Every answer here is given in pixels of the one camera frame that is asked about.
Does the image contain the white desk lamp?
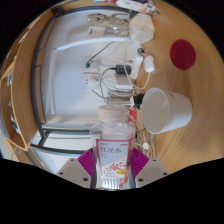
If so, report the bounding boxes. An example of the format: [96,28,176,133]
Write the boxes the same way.
[53,35,132,54]

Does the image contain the black plug adapter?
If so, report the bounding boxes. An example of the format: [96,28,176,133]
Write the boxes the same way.
[114,64,133,75]

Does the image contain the brown tree figure toy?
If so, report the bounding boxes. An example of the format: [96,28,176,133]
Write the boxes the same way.
[87,12,131,37]

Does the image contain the black power cable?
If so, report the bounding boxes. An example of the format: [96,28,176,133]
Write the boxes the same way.
[85,41,115,68]

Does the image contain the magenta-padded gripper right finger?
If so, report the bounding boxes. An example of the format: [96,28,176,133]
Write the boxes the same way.
[129,148,170,188]

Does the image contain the small white oval case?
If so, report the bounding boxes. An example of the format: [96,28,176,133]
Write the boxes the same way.
[143,54,156,73]

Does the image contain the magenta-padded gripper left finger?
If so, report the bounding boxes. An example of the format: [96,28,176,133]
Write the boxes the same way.
[55,148,98,189]

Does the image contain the white power brick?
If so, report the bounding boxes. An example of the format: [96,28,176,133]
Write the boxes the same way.
[114,73,133,93]

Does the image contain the white paper cup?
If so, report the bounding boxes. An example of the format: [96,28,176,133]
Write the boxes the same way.
[139,87,194,135]

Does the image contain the clear bottle with pink drink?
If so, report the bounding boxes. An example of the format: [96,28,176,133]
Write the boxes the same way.
[89,103,137,191]

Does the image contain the flat round red coaster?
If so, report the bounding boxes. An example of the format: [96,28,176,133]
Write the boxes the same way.
[169,39,197,71]

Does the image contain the small black charger block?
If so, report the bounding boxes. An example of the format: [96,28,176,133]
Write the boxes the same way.
[133,93,145,108]

